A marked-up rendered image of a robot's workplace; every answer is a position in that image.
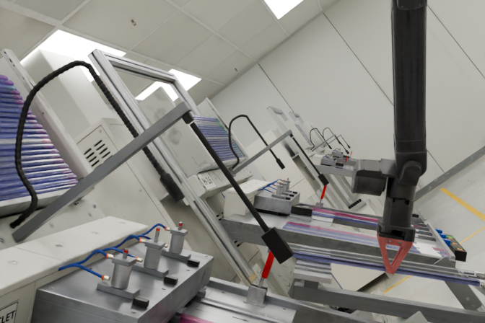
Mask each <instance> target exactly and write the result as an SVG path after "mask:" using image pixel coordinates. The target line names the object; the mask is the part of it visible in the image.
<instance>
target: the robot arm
mask: <svg viewBox="0 0 485 323"><path fill-rule="evenodd" d="M390 21H391V45H392V69H393V115H394V118H393V119H394V122H393V127H394V134H393V142H394V153H395V159H394V160H393V159H382V158H381V160H371V159H358V160H357V162H356V165H355V166H354V171H353V175H352V180H351V192H352V193H360V194H366V195H376V196H381V194H382V192H384V191H385V186H386V181H387V177H388V183H387V189H386V197H385V205H384V211H383V219H378V223H377V240H378V243H379V246H380V251H381V254H382V257H383V262H384V265H385V269H386V272H387V273H390V274H394V273H395V271H396V270H397V268H398V266H399V265H400V263H401V262H402V260H403V259H404V257H405V256H406V254H407V253H408V251H409V250H410V248H411V247H412V245H413V243H414V240H415V234H416V229H415V228H414V227H412V226H411V219H412V214H413V208H414V200H412V199H414V198H415V192H416V186H417V183H418V181H419V178H420V177H421V176H422V175H423V174H424V173H425V172H426V170H427V132H426V71H427V70H426V50H427V0H390ZM387 244H390V245H395V246H399V247H400V248H399V250H398V252H397V254H396V256H395V258H394V260H393V262H392V264H390V263H389V259H388V253H387V250H386V245H387Z"/></svg>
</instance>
